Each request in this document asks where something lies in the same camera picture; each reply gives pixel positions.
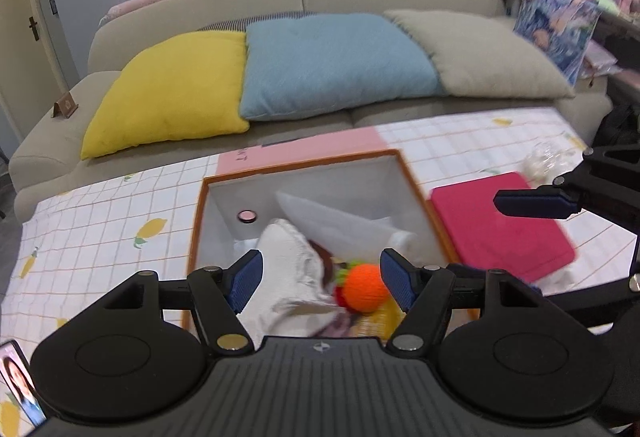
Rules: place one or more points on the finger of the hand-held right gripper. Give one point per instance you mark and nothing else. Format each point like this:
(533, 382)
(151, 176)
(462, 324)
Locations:
(600, 293)
(535, 203)

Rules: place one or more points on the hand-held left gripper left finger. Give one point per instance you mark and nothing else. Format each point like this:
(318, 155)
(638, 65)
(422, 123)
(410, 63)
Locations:
(245, 279)

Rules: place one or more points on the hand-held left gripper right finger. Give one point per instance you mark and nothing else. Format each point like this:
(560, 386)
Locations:
(400, 279)

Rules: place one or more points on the orange crochet ball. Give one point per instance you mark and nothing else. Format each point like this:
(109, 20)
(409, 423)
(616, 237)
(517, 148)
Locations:
(365, 289)

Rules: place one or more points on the white plush cloth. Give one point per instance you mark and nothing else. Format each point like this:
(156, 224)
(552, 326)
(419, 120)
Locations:
(290, 267)

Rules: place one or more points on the yellow pink packet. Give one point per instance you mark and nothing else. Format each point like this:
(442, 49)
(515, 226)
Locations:
(372, 322)

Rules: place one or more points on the pink square cushion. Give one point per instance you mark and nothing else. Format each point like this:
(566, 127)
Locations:
(495, 242)

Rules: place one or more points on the brown plush cookie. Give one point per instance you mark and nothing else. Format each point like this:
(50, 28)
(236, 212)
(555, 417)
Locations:
(324, 264)

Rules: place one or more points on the clear zip bag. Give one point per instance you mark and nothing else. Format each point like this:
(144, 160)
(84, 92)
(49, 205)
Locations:
(340, 227)

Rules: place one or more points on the crumpled clear plastic bag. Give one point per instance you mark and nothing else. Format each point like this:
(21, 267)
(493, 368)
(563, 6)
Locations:
(545, 159)

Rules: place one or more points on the small pink round case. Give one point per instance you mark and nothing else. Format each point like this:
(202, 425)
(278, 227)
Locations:
(247, 216)

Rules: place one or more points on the black backpack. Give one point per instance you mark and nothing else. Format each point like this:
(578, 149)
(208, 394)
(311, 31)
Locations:
(620, 122)

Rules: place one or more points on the lemon print checkered tablecloth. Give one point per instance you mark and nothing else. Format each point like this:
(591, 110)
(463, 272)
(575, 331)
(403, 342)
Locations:
(100, 217)

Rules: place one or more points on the beige pillow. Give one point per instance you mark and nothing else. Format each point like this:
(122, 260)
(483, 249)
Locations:
(480, 52)

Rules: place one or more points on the blue cartoon poster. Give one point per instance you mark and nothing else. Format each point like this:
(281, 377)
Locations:
(555, 27)

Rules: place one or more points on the yellow pillow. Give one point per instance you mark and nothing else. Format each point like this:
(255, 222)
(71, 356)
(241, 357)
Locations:
(170, 92)

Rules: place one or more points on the blue pillow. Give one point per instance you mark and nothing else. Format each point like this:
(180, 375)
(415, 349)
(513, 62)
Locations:
(335, 62)

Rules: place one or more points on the smartphone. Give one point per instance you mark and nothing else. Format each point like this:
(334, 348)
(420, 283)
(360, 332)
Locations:
(20, 382)

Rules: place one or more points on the small brown stand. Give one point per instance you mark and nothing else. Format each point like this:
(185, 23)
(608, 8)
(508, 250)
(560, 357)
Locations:
(66, 106)

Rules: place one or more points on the striped cushion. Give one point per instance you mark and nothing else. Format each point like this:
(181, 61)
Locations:
(235, 23)

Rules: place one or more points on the beige door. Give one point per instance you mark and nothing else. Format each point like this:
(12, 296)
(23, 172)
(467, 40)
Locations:
(25, 17)

